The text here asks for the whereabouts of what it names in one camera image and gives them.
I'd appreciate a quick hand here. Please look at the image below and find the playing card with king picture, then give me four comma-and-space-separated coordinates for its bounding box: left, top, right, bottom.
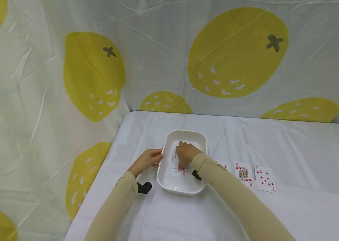
235, 163, 254, 188

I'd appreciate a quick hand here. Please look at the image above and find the person's left hand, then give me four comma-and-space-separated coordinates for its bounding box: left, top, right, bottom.
127, 149, 165, 178

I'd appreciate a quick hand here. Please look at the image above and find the person's right forearm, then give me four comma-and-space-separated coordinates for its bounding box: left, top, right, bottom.
192, 153, 296, 241

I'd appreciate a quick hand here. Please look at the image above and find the playing card with red hearts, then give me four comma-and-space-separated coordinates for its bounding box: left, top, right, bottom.
171, 149, 188, 177

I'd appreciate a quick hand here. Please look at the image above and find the playing card with red diamonds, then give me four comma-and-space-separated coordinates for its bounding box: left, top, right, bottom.
254, 166, 277, 193

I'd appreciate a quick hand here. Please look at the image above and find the person's left forearm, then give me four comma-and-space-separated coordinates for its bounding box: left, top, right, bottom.
84, 171, 139, 241

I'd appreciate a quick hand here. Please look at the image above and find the person's right hand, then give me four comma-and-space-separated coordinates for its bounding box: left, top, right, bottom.
175, 141, 203, 170

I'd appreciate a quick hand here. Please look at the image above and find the playing card with red pips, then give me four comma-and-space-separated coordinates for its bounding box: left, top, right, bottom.
215, 161, 231, 173

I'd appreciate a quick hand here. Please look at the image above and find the white plastic tray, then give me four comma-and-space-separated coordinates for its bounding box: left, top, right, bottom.
157, 130, 208, 195

